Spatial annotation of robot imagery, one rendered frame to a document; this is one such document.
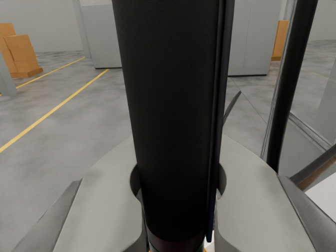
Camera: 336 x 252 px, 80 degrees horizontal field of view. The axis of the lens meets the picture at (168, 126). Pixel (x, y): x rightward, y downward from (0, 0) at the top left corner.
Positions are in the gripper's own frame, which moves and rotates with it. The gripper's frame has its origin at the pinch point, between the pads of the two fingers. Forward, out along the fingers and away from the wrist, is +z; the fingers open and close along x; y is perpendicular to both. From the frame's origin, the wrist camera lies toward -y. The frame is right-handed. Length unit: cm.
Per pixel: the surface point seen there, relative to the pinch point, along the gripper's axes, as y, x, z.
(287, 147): 70, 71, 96
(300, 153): 66, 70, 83
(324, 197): 28.8, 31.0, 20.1
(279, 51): 123, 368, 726
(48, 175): 151, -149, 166
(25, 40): 44, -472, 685
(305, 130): 52, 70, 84
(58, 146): 151, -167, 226
